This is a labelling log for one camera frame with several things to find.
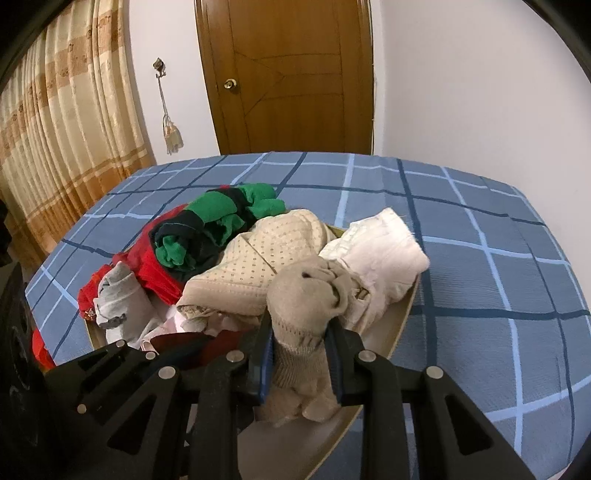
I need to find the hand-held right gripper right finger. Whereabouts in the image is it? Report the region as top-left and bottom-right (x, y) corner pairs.
(324, 318), (536, 480)

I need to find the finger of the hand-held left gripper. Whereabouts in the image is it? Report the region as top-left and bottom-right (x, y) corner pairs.
(44, 335), (211, 416)

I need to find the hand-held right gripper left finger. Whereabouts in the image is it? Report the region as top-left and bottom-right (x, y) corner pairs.
(60, 311), (277, 480)

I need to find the white tray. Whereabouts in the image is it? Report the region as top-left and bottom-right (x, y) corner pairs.
(85, 222), (421, 480)

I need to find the dark red underwear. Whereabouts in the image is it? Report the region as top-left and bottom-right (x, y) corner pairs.
(150, 329), (252, 358)

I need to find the grey-beige sock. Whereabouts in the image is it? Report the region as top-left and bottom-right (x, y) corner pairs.
(261, 259), (365, 428)

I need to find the pink underwear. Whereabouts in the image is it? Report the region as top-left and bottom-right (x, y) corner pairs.
(131, 305), (213, 354)

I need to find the light grey underwear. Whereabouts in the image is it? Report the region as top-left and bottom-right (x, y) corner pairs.
(93, 261), (153, 344)

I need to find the beige dotted underwear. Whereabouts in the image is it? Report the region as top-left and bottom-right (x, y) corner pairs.
(177, 209), (338, 324)

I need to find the white underwear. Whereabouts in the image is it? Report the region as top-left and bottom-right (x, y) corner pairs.
(318, 208), (430, 330)

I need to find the green and black underwear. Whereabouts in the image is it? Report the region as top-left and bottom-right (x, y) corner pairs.
(150, 183), (287, 273)

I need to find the red cloth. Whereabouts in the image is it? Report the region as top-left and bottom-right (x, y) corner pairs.
(31, 330), (57, 372)

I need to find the blue plaid bed cover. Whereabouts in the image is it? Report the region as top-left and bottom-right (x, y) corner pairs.
(23, 151), (591, 480)

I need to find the curtain tieback tassel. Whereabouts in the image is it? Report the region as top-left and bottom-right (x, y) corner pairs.
(157, 73), (184, 155)

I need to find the beige striped curtain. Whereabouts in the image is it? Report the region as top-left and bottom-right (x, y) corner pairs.
(0, 0), (158, 273)

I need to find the wooden door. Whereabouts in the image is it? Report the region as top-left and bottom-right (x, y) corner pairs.
(194, 0), (375, 155)

